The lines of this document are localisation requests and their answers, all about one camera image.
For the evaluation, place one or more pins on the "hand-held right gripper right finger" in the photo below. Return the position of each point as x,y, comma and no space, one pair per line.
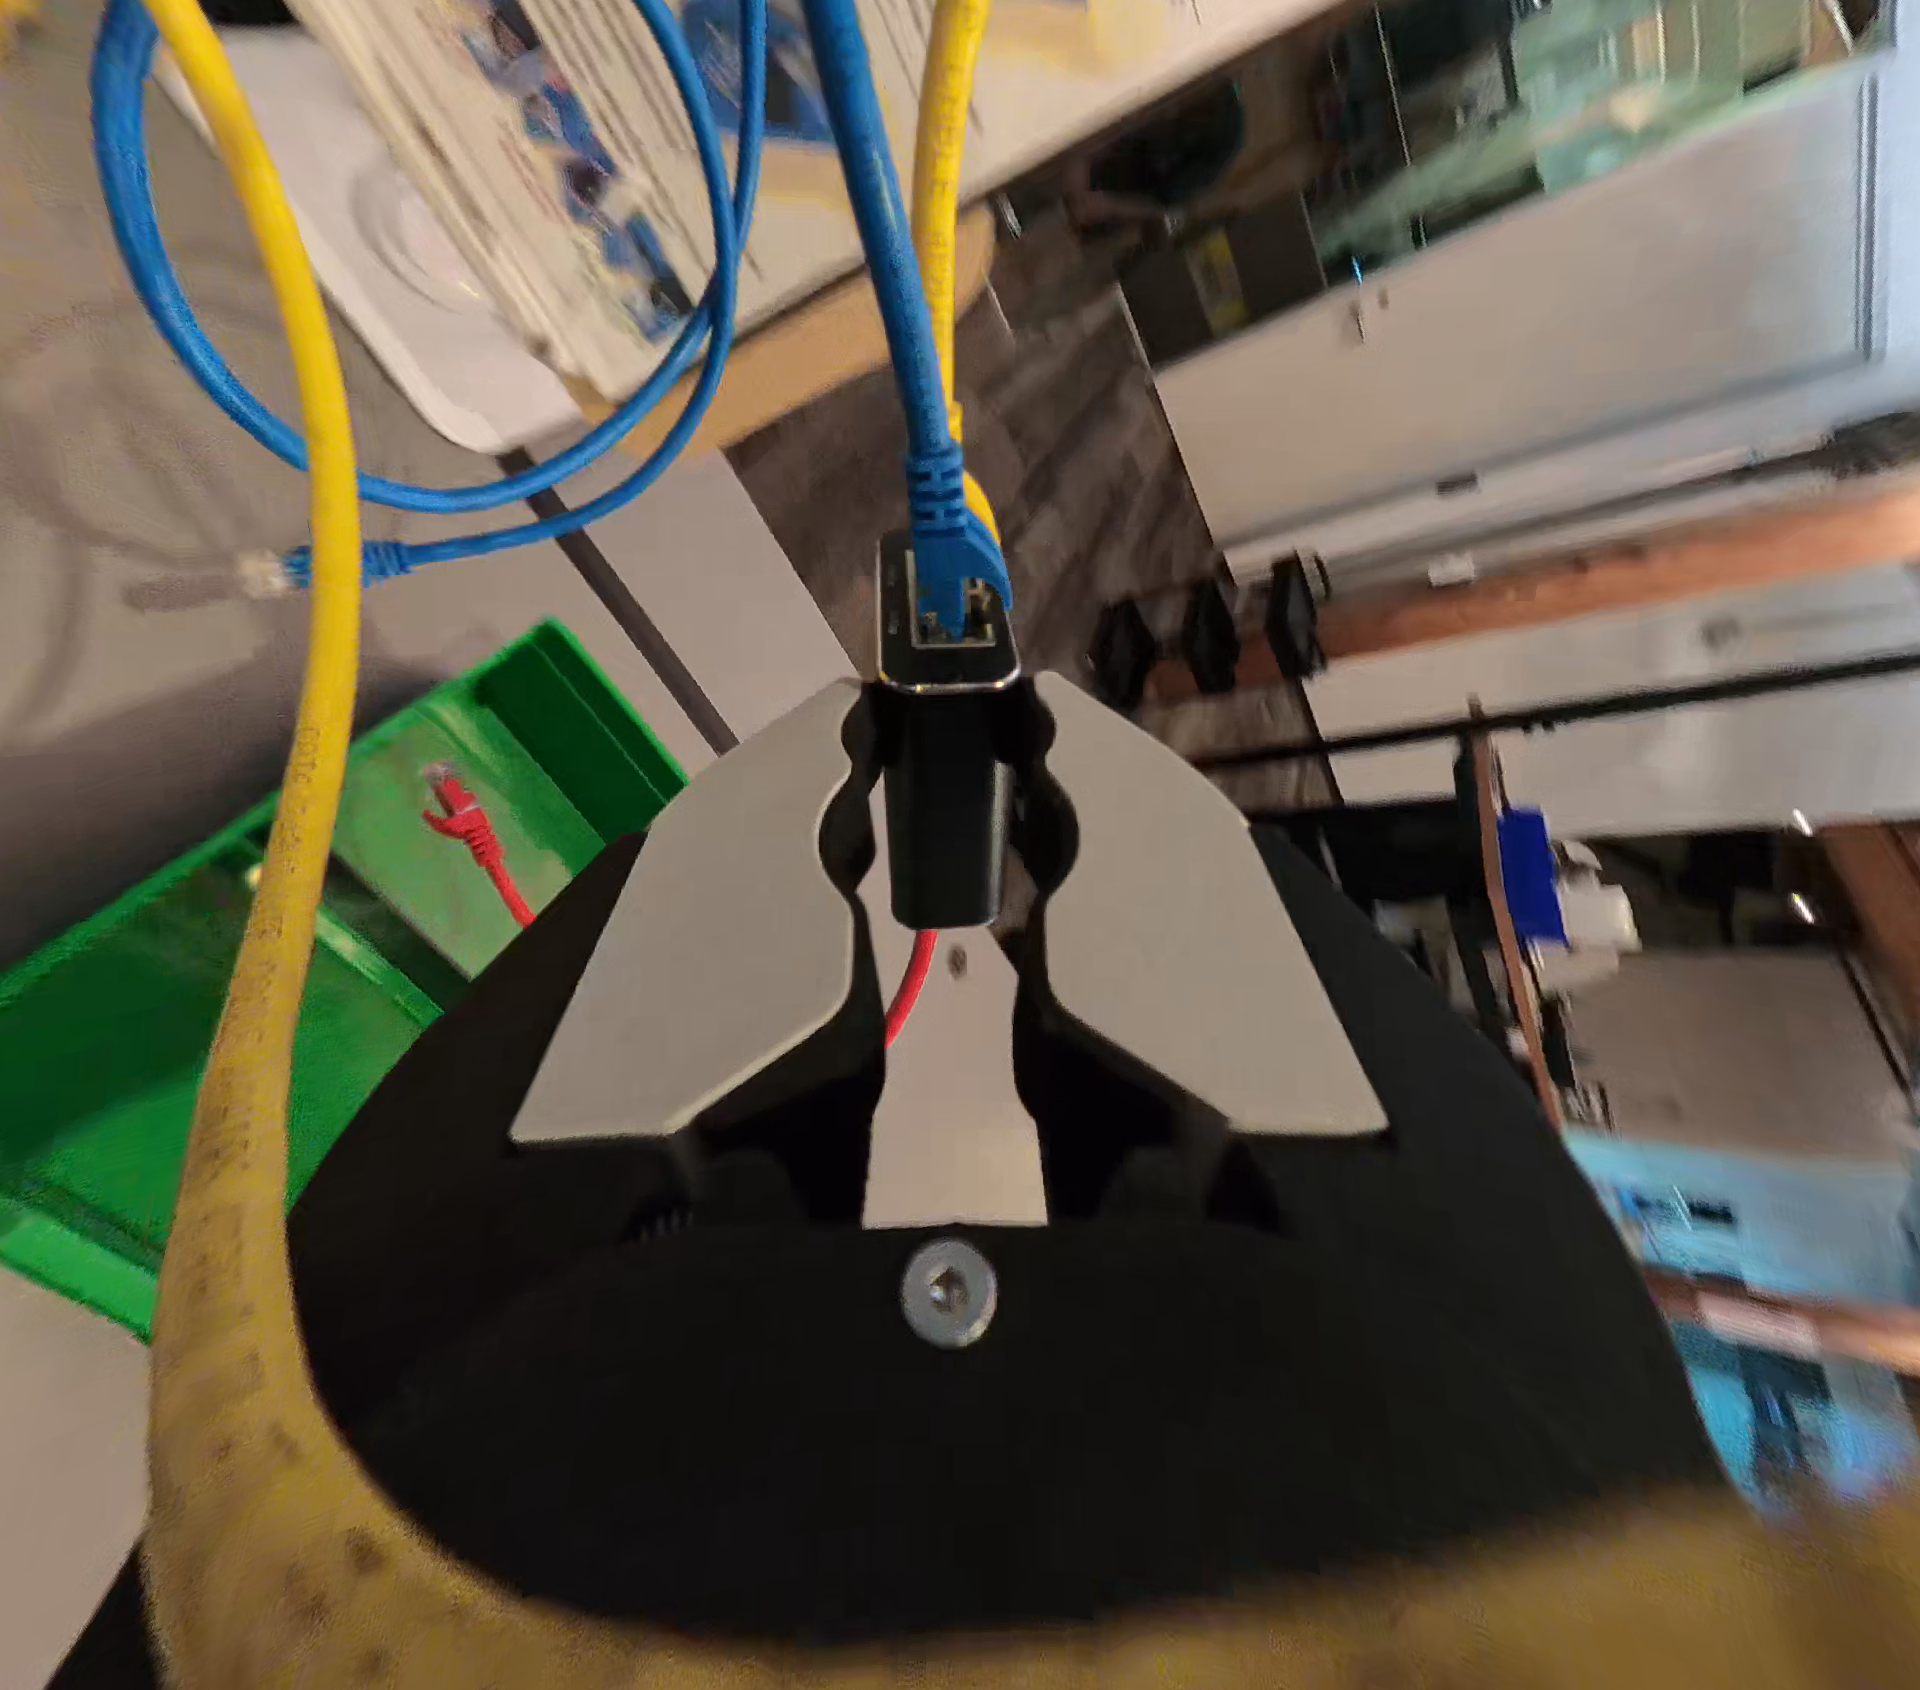
1201,971

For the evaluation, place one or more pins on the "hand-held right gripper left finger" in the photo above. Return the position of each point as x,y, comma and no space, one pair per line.
690,971

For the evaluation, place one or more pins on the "black ethernet splitter box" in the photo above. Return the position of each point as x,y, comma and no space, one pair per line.
944,821

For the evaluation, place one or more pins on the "green plastic bin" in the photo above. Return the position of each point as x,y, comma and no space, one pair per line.
90,1120

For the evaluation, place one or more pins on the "blue box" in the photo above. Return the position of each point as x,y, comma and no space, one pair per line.
1522,880

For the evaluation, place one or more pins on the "black metal rack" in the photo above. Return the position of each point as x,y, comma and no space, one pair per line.
1209,632

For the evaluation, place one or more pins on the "wooden beam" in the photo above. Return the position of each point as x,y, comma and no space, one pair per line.
1650,564

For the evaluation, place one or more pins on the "wooden clipboard with instruction sheet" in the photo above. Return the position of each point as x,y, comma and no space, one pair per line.
494,71

